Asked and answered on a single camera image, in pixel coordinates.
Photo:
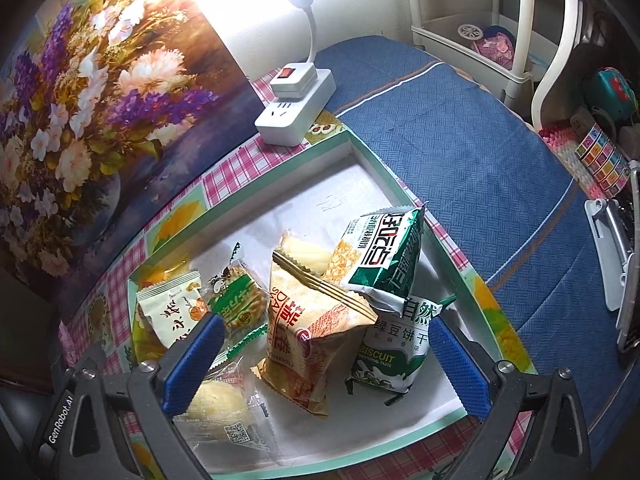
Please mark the clear wrapped round bun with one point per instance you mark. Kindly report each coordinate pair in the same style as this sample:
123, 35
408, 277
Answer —
228, 409

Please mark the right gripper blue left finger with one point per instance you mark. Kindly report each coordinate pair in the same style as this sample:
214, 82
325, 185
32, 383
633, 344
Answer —
184, 366

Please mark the tan Daliyuan roll cake pack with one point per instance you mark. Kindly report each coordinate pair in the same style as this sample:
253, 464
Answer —
309, 321

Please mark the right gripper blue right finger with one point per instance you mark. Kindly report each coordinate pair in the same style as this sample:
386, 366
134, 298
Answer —
465, 363

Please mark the yellow wrapped cake snack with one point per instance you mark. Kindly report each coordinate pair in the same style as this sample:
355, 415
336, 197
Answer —
144, 342

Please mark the white power strip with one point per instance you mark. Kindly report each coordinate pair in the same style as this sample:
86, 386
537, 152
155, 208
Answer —
301, 91

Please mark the white persimmon snack pack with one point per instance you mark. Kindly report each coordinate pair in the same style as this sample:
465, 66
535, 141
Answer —
173, 307

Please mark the green cow round cracker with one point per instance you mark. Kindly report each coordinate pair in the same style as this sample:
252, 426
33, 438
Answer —
238, 296

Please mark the green white biscuit pack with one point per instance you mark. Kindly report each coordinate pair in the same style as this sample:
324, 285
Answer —
393, 350

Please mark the floral still life painting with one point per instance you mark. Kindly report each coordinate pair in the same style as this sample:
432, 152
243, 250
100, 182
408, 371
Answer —
109, 108

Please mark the white shelf rack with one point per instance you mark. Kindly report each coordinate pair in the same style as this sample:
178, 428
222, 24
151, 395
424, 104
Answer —
538, 62

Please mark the colourful checkered box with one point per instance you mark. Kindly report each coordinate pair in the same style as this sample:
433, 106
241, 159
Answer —
604, 161

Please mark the pink patterned pouch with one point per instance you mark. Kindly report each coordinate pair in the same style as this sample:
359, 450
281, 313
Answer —
498, 49

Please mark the pink checkered fruit tablecloth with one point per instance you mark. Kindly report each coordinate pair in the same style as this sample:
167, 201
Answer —
254, 195

